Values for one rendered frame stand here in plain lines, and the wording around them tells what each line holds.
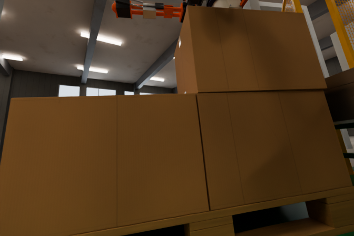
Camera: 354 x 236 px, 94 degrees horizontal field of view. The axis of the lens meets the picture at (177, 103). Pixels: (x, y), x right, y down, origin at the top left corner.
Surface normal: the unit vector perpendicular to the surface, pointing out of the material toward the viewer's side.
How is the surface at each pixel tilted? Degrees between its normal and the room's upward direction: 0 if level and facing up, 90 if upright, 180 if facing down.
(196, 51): 90
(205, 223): 90
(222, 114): 90
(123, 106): 90
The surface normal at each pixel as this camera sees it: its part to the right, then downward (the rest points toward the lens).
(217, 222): 0.18, -0.25
